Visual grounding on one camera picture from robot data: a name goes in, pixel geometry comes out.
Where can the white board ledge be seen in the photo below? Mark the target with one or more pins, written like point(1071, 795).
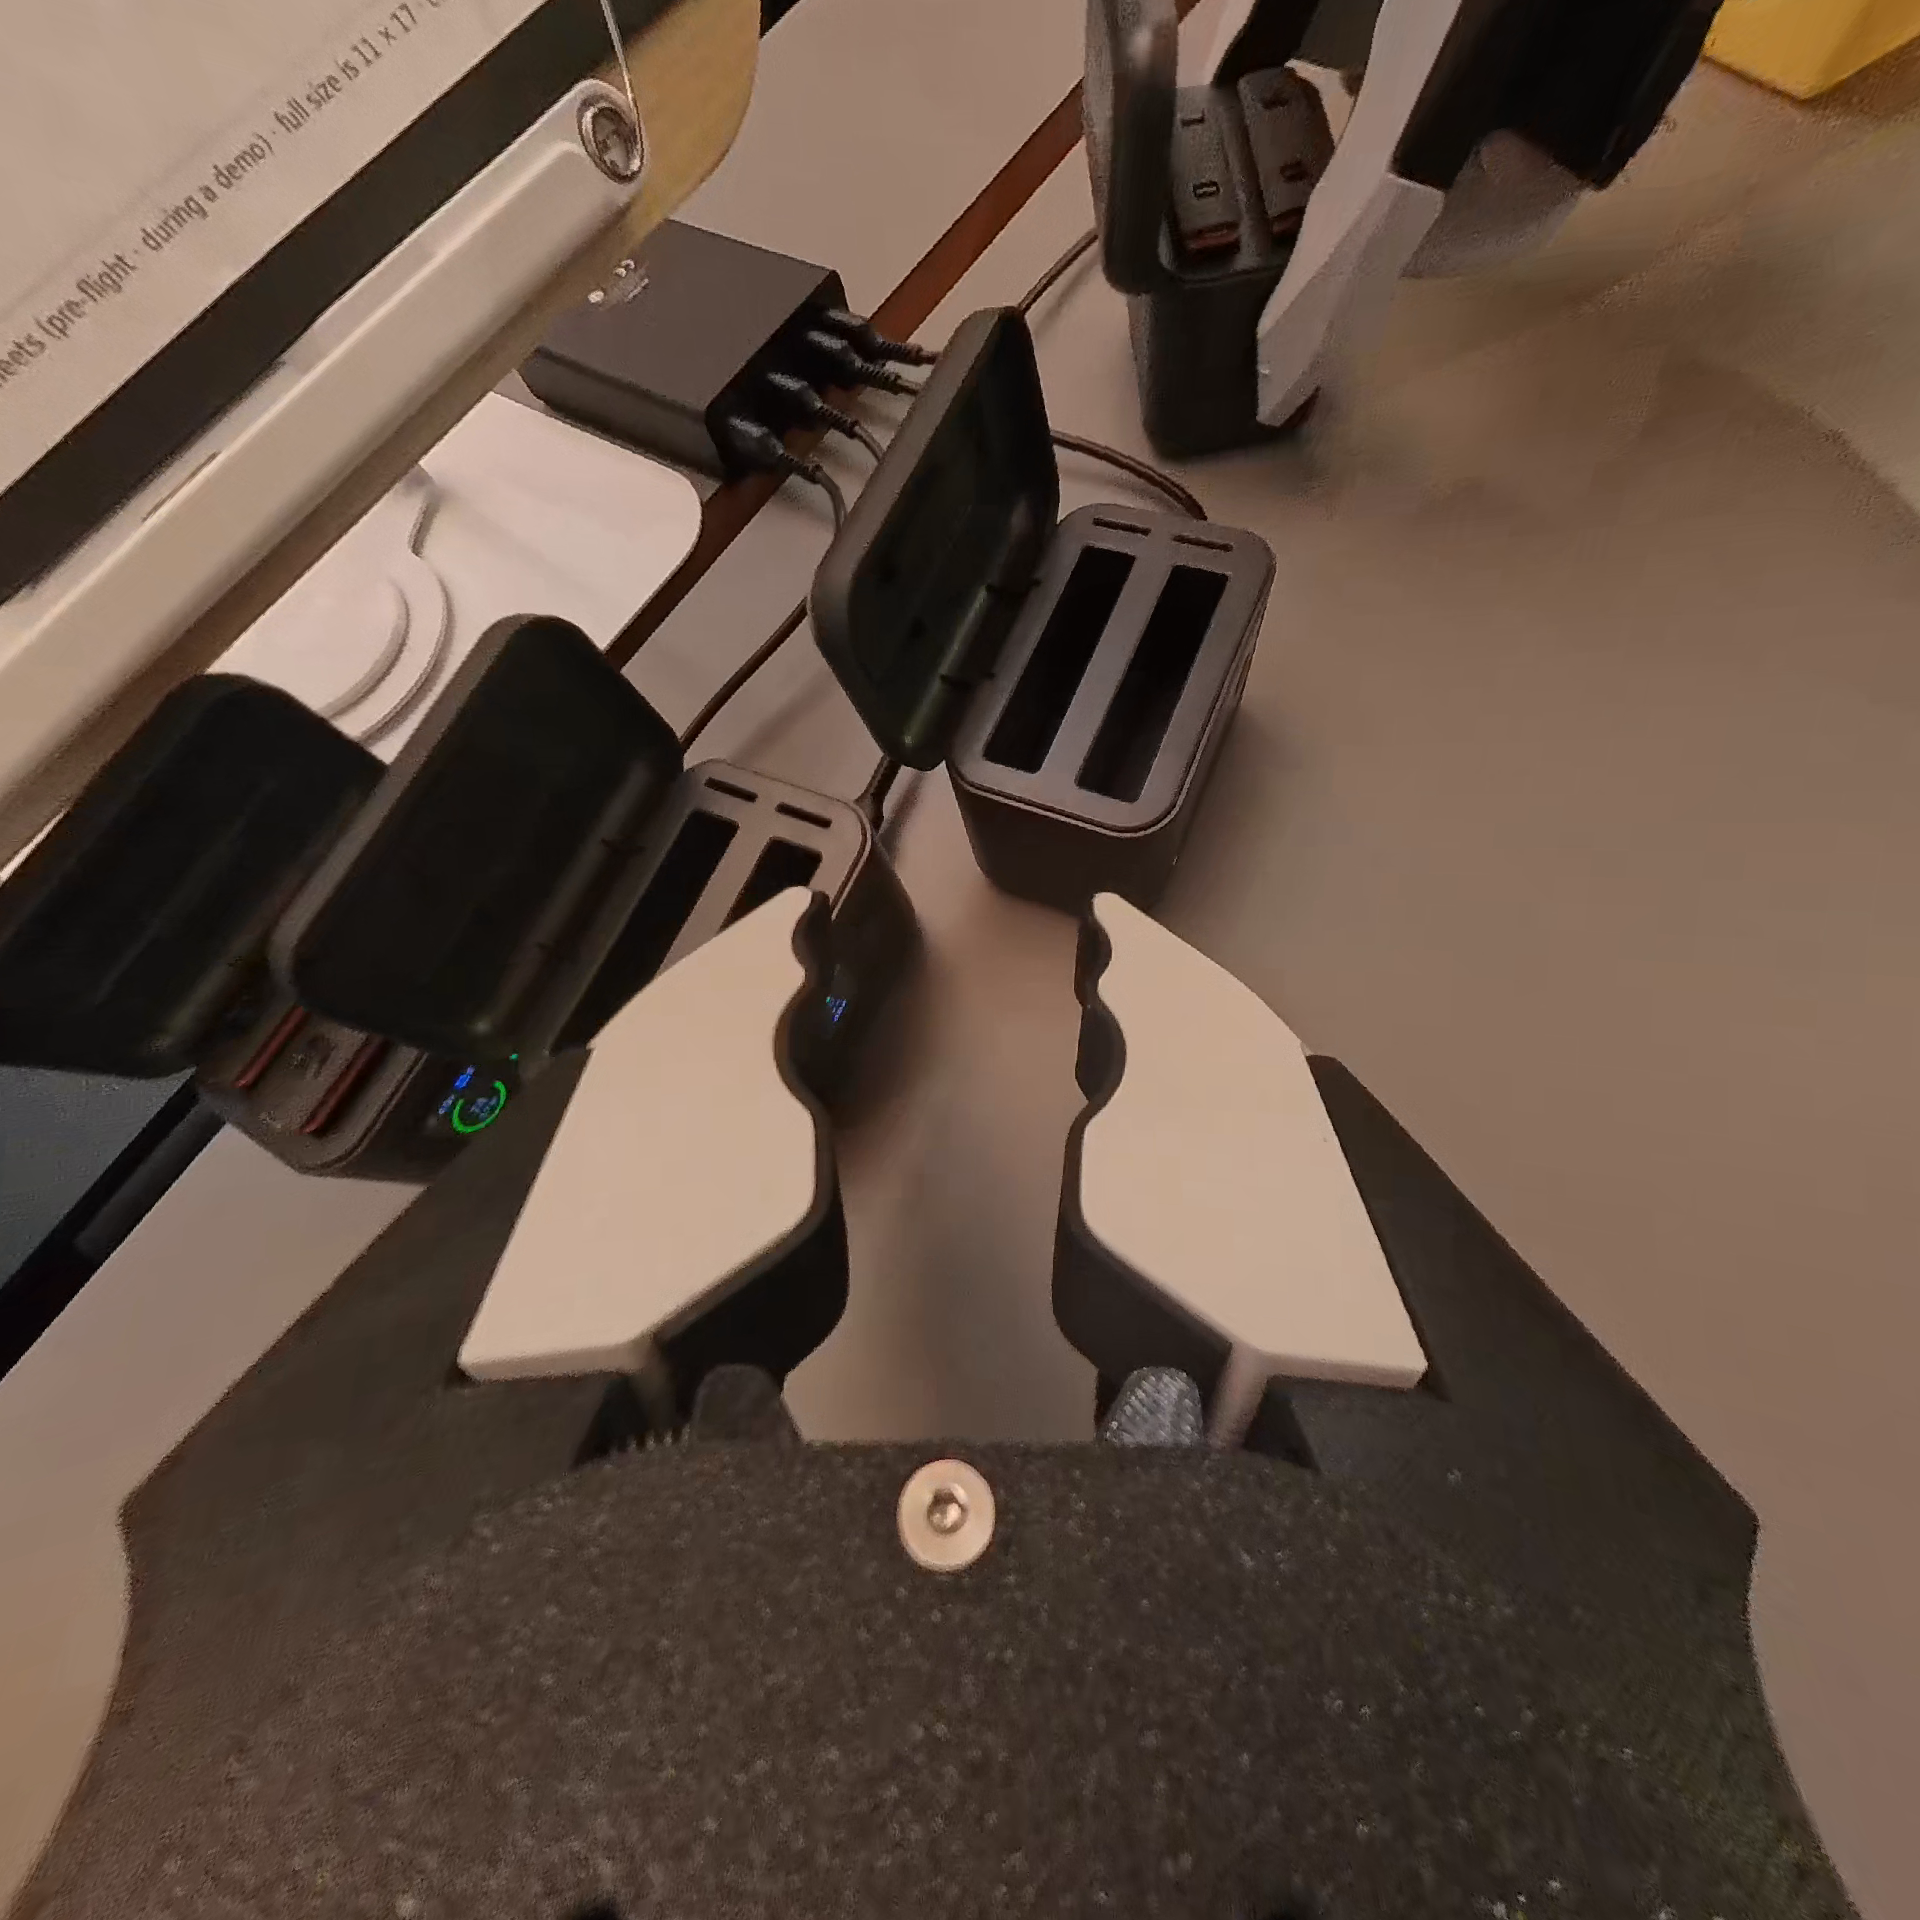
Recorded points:
point(345, 375)

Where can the black battery red edge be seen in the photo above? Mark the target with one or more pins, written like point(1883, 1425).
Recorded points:
point(1209, 166)
point(277, 1060)
point(1288, 143)
point(351, 1085)

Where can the yellow plastic bin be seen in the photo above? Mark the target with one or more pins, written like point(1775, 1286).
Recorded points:
point(1802, 40)

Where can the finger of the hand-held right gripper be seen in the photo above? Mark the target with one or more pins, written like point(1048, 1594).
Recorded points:
point(1319, 31)
point(1351, 241)

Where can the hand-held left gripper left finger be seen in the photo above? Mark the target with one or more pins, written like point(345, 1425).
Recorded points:
point(660, 1202)

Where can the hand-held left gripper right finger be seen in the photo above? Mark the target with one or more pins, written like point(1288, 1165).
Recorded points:
point(1244, 1202)

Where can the black battery charging case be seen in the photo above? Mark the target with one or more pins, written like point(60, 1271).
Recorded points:
point(482, 841)
point(167, 870)
point(1187, 344)
point(928, 525)

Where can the black multiport charger hub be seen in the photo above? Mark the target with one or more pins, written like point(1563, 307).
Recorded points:
point(660, 331)

